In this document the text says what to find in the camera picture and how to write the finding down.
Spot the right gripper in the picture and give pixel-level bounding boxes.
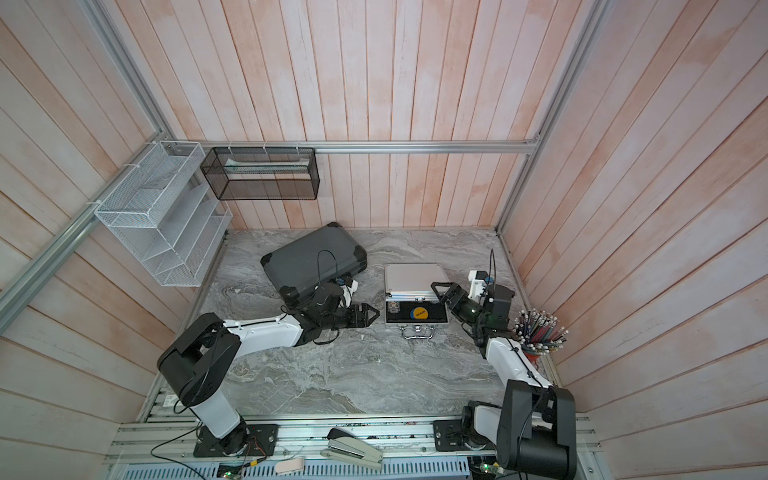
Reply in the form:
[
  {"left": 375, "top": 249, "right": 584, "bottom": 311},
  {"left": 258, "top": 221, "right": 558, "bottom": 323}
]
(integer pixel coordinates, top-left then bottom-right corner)
[{"left": 434, "top": 283, "right": 490, "bottom": 330}]

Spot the grey stapler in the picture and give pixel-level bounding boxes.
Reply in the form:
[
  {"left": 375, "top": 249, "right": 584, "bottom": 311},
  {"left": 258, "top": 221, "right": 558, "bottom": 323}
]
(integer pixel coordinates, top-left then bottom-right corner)
[{"left": 320, "top": 428, "right": 383, "bottom": 471}]

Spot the silver aluminium poker case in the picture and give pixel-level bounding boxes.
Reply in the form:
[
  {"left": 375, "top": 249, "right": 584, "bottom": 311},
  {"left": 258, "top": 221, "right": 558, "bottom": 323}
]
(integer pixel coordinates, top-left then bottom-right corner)
[{"left": 384, "top": 263, "right": 449, "bottom": 341}]

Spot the bundle of pencils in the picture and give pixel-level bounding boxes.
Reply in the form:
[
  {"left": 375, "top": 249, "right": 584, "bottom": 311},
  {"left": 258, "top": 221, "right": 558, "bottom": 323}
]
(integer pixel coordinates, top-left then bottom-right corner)
[{"left": 513, "top": 309, "right": 569, "bottom": 356}]

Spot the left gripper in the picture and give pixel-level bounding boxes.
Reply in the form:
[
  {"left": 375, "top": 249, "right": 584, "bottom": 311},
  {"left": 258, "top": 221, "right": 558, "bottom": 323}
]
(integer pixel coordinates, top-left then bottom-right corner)
[{"left": 322, "top": 303, "right": 381, "bottom": 330}]

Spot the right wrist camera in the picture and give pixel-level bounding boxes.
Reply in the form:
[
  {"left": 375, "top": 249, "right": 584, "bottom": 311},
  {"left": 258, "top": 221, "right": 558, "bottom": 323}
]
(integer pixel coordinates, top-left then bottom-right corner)
[{"left": 468, "top": 270, "right": 492, "bottom": 303}]

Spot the white label card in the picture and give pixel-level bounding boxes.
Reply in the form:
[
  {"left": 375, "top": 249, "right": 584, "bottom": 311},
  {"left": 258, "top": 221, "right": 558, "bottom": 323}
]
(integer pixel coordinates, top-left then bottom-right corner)
[{"left": 162, "top": 394, "right": 178, "bottom": 408}]

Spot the dark grey poker case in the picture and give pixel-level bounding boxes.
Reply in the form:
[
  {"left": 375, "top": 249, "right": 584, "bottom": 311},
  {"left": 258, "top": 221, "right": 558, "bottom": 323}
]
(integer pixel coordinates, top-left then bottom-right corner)
[{"left": 260, "top": 222, "right": 368, "bottom": 308}]

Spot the yellow blue dealer button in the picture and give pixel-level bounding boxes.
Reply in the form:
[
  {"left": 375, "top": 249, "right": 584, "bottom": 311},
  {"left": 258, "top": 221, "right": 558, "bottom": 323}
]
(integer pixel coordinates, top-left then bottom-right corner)
[{"left": 410, "top": 307, "right": 429, "bottom": 320}]

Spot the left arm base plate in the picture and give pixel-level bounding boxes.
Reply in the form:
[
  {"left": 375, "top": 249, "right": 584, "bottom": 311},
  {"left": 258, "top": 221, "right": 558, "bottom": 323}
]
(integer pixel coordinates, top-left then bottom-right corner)
[{"left": 193, "top": 422, "right": 279, "bottom": 458}]

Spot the white wire mesh shelf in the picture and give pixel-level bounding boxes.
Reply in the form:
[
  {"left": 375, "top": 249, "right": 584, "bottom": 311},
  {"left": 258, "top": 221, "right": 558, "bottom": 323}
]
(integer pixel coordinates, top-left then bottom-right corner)
[{"left": 96, "top": 141, "right": 232, "bottom": 287}]

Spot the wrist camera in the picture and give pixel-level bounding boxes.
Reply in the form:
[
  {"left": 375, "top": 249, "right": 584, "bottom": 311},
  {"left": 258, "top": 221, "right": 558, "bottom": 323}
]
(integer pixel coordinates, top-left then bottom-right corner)
[
  {"left": 468, "top": 270, "right": 492, "bottom": 303},
  {"left": 336, "top": 275, "right": 359, "bottom": 306}
]

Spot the pink eraser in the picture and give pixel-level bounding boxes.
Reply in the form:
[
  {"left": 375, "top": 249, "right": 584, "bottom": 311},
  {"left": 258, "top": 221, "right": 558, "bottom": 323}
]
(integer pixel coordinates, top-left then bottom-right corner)
[{"left": 274, "top": 457, "right": 305, "bottom": 475}]

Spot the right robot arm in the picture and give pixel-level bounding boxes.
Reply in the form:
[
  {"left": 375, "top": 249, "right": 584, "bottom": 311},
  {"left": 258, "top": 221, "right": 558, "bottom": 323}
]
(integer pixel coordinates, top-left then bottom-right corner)
[{"left": 431, "top": 282, "right": 578, "bottom": 479}]

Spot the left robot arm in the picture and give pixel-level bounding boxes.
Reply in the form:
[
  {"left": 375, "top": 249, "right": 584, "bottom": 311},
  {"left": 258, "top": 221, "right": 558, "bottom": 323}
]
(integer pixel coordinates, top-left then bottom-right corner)
[{"left": 157, "top": 282, "right": 380, "bottom": 441}]

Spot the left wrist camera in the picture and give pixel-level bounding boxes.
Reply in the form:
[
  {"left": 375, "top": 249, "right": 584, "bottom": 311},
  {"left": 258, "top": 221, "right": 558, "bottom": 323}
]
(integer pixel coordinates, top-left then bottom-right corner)
[{"left": 336, "top": 275, "right": 359, "bottom": 306}]

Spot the black mesh basket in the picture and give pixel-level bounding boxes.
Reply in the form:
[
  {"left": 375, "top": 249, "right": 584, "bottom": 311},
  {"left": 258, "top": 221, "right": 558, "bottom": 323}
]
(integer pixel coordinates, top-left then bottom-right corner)
[{"left": 201, "top": 146, "right": 320, "bottom": 201}]

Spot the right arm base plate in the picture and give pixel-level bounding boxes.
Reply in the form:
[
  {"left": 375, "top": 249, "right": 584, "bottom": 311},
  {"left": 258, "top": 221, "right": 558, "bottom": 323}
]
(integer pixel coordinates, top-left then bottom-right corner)
[{"left": 432, "top": 419, "right": 494, "bottom": 452}]

